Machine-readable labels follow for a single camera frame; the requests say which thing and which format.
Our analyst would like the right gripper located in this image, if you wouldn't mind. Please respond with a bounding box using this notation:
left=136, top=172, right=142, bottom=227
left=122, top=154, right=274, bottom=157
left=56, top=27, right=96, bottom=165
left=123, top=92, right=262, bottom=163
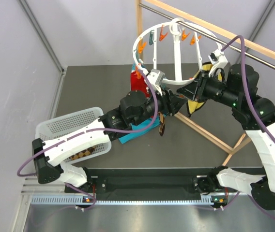
left=177, top=70, right=240, bottom=108

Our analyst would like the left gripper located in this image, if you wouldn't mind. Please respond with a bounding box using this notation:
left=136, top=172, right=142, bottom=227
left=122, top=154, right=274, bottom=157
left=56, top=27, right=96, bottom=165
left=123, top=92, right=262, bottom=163
left=132, top=85, right=187, bottom=127

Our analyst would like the brown argyle sock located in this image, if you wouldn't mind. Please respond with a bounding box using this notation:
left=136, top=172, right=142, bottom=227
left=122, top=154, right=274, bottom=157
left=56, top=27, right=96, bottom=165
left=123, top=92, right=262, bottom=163
left=158, top=112, right=165, bottom=136
left=70, top=147, right=95, bottom=160

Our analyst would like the red sock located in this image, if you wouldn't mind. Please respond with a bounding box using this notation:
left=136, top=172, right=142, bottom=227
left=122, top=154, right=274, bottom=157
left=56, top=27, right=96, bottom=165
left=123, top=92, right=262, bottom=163
left=143, top=87, right=151, bottom=98
left=130, top=71, right=148, bottom=93

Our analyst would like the teal cloth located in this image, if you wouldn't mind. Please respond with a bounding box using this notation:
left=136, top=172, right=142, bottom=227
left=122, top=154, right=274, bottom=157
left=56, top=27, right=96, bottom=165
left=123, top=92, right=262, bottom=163
left=118, top=62, right=161, bottom=145

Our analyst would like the teal clothespin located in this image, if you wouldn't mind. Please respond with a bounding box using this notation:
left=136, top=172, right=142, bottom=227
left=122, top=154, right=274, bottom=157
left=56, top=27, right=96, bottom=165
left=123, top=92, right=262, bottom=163
left=149, top=30, right=154, bottom=45

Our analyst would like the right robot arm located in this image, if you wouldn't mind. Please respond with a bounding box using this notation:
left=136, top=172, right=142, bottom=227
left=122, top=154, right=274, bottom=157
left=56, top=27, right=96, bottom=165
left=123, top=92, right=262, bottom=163
left=178, top=62, right=275, bottom=210

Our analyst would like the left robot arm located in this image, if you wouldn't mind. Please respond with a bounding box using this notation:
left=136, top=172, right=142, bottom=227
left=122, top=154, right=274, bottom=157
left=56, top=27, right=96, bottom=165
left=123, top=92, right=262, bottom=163
left=32, top=90, right=186, bottom=192

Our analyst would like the yellow cloth with black trim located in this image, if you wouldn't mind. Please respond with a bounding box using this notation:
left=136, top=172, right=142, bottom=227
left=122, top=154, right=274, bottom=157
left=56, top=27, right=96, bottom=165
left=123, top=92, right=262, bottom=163
left=186, top=61, right=225, bottom=117

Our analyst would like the orange clothespin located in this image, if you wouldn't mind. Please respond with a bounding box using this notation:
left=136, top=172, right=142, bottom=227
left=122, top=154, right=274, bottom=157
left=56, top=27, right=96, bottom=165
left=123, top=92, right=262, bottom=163
left=137, top=40, right=147, bottom=54
left=135, top=65, right=143, bottom=80

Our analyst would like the metal hanging rod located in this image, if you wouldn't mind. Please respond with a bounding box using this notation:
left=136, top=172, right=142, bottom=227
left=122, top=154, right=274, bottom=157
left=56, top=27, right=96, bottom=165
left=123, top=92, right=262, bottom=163
left=138, top=2, right=275, bottom=78

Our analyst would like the white perforated plastic basket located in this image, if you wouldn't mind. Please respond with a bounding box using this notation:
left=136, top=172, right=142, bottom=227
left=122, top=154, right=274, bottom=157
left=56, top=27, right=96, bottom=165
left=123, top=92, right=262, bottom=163
left=35, top=107, right=111, bottom=164

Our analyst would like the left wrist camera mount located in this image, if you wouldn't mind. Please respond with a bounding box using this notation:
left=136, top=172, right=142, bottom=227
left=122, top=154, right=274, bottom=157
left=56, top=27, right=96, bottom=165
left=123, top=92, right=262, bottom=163
left=146, top=69, right=165, bottom=96

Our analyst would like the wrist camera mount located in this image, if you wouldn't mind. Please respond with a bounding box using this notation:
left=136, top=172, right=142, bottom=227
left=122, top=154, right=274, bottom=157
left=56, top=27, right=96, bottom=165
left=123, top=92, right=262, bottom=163
left=146, top=69, right=165, bottom=96
left=208, top=49, right=228, bottom=77

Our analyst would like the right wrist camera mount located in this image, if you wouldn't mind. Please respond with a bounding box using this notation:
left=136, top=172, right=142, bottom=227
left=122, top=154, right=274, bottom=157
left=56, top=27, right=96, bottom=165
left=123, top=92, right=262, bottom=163
left=208, top=49, right=228, bottom=77

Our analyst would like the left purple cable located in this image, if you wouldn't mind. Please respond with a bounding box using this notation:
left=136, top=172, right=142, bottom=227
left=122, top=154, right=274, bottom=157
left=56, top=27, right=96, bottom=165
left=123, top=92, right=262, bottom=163
left=16, top=69, right=161, bottom=210

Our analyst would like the purple cable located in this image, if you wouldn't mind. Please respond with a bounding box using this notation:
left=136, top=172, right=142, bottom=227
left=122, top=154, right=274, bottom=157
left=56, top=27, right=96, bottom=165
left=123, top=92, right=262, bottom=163
left=219, top=35, right=275, bottom=227
left=16, top=69, right=161, bottom=210

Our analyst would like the wooden drying rack frame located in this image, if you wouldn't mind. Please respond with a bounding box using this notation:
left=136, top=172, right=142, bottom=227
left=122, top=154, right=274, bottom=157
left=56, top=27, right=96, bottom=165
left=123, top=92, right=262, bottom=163
left=135, top=0, right=275, bottom=167

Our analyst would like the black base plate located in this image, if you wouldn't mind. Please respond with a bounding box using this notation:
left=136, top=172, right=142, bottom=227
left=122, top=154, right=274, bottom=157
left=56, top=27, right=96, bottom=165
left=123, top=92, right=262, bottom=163
left=65, top=175, right=222, bottom=195

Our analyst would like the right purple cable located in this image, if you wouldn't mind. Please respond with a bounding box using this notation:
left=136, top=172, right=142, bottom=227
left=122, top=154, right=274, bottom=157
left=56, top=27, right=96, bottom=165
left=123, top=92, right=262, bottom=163
left=219, top=35, right=275, bottom=227

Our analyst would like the aluminium frame rail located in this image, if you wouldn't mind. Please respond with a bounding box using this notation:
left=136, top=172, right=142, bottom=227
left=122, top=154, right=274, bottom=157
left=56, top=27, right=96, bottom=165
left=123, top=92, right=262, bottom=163
left=17, top=0, right=65, bottom=74

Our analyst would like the slotted cable duct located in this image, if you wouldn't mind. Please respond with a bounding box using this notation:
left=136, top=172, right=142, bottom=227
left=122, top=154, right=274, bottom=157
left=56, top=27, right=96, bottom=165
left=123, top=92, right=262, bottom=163
left=31, top=195, right=227, bottom=205

